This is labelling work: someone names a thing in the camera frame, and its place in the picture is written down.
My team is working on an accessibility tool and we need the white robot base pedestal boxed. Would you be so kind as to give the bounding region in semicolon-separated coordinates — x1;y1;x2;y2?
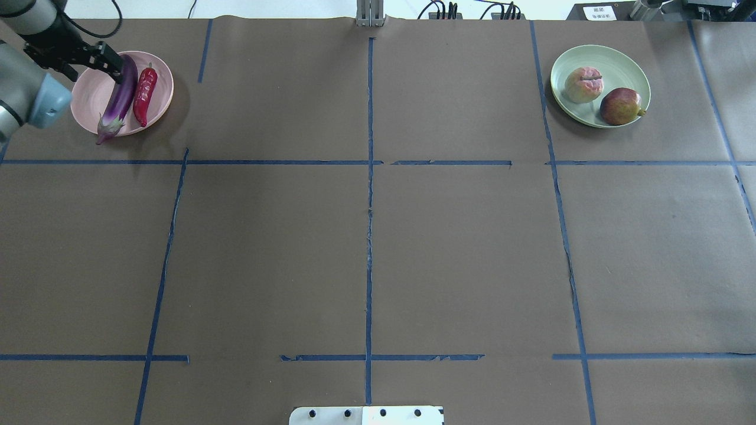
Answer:
288;406;445;424

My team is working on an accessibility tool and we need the white label card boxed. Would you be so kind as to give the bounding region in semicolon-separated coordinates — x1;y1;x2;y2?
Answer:
582;4;617;21

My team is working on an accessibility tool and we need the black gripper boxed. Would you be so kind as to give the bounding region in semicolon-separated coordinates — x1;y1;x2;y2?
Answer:
22;17;124;83

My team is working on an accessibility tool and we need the pink green peach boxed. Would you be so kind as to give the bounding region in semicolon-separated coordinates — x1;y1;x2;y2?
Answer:
563;67;604;104

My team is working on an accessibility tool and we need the aluminium frame post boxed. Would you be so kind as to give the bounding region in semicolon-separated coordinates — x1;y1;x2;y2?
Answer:
356;0;386;28

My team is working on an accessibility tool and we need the purple eggplant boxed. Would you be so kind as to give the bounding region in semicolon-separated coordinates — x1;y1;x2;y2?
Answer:
96;53;138;145

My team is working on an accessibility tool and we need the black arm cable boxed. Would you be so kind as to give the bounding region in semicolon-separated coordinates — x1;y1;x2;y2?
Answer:
59;0;123;40

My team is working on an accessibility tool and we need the red chili pepper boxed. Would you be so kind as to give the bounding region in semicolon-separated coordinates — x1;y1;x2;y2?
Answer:
132;62;158;128

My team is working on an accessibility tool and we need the green plate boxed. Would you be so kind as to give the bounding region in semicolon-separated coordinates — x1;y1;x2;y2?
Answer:
550;45;651;129

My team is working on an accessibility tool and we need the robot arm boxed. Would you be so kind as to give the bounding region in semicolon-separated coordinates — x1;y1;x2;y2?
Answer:
1;1;123;147

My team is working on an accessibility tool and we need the red green pomegranate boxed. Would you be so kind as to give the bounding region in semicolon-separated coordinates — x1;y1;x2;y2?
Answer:
599;88;646;126

